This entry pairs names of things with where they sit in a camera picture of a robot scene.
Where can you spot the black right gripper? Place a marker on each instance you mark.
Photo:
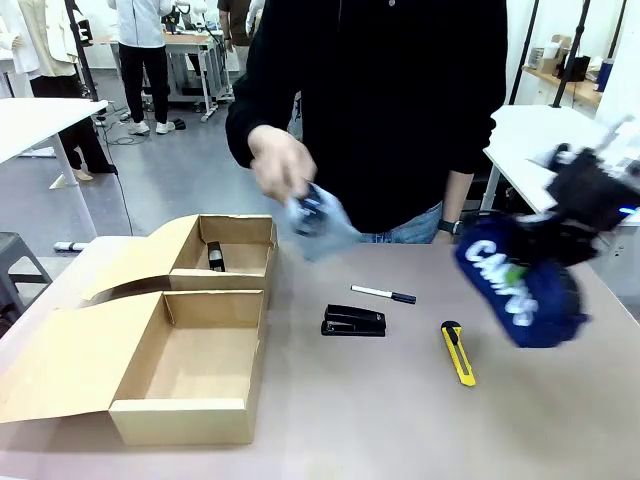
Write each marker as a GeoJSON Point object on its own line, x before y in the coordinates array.
{"type": "Point", "coordinates": [595, 195]}

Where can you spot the grey blue fabric pouch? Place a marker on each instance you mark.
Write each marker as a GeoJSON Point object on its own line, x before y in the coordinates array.
{"type": "Point", "coordinates": [325, 227]}

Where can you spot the person's left forearm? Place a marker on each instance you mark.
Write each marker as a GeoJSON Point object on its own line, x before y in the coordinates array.
{"type": "Point", "coordinates": [459, 197]}

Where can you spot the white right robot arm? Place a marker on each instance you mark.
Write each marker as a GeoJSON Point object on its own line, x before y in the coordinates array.
{"type": "Point", "coordinates": [620, 150]}

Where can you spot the small cardboard box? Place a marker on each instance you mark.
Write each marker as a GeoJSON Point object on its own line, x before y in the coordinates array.
{"type": "Point", "coordinates": [555, 57]}

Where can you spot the cardboard box with curved lid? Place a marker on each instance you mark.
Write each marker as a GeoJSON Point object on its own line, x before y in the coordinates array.
{"type": "Point", "coordinates": [220, 250]}

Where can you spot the cardboard box with flat lid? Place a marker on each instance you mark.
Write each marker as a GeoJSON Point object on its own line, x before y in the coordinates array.
{"type": "Point", "coordinates": [165, 365]}

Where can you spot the person's right hand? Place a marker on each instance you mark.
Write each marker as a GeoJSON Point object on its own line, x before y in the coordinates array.
{"type": "Point", "coordinates": [280, 160]}

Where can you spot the black wrist watch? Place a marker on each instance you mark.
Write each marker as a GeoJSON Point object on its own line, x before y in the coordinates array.
{"type": "Point", "coordinates": [450, 226]}

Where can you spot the yellow utility knife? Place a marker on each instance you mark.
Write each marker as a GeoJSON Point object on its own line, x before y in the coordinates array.
{"type": "Point", "coordinates": [457, 352]}

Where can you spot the white marker black cap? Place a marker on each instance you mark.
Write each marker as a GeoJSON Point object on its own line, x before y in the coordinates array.
{"type": "Point", "coordinates": [382, 294]}

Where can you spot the dark blue bottle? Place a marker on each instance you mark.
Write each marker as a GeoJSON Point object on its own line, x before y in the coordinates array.
{"type": "Point", "coordinates": [605, 75]}

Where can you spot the black light stand pole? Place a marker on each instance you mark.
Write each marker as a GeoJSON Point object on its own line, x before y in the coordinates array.
{"type": "Point", "coordinates": [572, 50]}
{"type": "Point", "coordinates": [522, 50]}

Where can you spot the black stapler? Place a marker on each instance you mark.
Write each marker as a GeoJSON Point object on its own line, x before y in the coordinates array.
{"type": "Point", "coordinates": [354, 321]}

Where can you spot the person in black sweater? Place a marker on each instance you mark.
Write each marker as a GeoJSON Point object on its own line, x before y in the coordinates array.
{"type": "Point", "coordinates": [390, 110]}

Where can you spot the small black grey device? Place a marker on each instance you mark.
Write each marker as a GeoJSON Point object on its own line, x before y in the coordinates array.
{"type": "Point", "coordinates": [216, 256]}

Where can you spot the bystander in brown top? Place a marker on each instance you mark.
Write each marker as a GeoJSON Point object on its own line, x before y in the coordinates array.
{"type": "Point", "coordinates": [235, 25]}

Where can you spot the background workbench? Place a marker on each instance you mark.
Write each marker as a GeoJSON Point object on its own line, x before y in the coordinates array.
{"type": "Point", "coordinates": [195, 65]}

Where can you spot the bystander in black trousers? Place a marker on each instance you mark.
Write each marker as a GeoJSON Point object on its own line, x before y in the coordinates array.
{"type": "Point", "coordinates": [142, 60]}

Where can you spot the black tripod stand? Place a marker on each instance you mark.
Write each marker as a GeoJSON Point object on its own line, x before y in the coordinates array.
{"type": "Point", "coordinates": [82, 50]}

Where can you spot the white table with leg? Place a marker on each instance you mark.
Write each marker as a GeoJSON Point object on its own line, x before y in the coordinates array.
{"type": "Point", "coordinates": [40, 125]}

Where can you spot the bystander in white coat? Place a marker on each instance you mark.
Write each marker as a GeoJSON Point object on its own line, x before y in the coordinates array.
{"type": "Point", "coordinates": [50, 75]}

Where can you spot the grey metal stool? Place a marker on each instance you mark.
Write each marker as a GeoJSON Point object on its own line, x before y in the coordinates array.
{"type": "Point", "coordinates": [17, 272]}

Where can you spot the white table with grey frame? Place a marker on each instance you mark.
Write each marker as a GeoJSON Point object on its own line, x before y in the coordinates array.
{"type": "Point", "coordinates": [530, 145]}

